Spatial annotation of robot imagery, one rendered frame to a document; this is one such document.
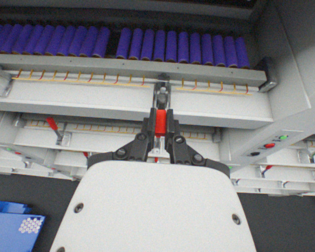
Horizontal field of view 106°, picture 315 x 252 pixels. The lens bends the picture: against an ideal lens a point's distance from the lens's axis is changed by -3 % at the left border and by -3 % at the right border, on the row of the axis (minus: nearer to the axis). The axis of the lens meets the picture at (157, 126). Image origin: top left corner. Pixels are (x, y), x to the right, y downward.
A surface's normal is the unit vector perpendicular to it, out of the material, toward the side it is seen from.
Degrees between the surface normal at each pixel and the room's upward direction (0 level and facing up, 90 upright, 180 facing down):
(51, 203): 0
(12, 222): 28
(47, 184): 0
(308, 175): 17
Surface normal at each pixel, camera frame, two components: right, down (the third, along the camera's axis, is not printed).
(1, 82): 1.00, 0.07
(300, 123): -0.07, 0.83
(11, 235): 0.50, -0.46
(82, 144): 0.02, -0.29
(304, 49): -1.00, -0.07
